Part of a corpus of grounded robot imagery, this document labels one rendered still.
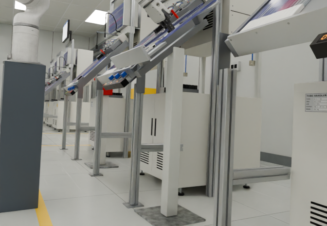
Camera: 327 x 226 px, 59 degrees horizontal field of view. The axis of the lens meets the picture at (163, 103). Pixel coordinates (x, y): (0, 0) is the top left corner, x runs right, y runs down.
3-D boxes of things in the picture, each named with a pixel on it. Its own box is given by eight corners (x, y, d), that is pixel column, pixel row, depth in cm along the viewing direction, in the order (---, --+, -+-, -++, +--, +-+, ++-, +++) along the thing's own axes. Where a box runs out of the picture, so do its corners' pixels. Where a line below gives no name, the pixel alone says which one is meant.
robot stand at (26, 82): (-5, 213, 132) (4, 60, 134) (-6, 201, 148) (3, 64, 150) (38, 208, 142) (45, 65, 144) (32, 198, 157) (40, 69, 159)
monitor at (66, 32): (66, 39, 598) (67, 19, 599) (62, 43, 649) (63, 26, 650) (73, 40, 604) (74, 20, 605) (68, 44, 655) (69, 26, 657)
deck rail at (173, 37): (138, 77, 157) (132, 68, 155) (137, 78, 159) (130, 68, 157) (217, 5, 182) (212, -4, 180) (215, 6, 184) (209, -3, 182)
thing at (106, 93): (90, 168, 239) (95, 74, 242) (83, 163, 261) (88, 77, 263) (118, 167, 251) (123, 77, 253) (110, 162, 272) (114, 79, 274)
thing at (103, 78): (137, 78, 159) (129, 67, 156) (102, 85, 217) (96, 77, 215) (138, 76, 159) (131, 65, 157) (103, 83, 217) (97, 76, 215)
